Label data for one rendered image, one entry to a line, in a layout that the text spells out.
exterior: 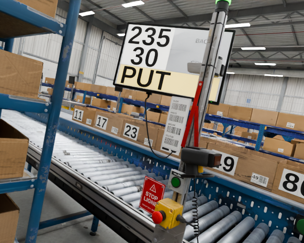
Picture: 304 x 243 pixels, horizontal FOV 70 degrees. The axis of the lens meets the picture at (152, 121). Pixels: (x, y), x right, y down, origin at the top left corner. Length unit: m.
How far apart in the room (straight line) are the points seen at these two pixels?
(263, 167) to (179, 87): 0.66
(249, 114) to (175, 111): 5.28
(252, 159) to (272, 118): 4.63
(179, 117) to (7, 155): 0.53
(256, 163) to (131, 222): 0.73
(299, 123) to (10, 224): 5.62
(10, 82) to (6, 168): 0.21
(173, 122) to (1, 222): 0.59
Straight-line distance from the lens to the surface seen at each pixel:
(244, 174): 1.34
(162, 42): 1.01
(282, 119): 5.90
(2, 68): 0.61
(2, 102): 0.58
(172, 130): 0.82
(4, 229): 0.74
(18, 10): 0.60
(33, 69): 0.63
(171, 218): 0.78
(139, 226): 0.97
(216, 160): 0.70
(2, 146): 0.63
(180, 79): 0.93
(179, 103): 0.81
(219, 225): 1.08
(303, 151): 5.58
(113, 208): 1.07
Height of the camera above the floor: 1.18
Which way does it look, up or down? 3 degrees down
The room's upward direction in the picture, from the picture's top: 12 degrees clockwise
